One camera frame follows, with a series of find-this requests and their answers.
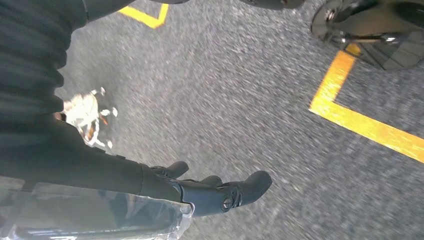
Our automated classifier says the yellow floor tape square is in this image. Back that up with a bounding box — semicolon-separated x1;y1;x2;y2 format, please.
118;3;170;30

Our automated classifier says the clear plastic film scrap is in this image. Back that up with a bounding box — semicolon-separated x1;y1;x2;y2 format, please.
54;87;119;149

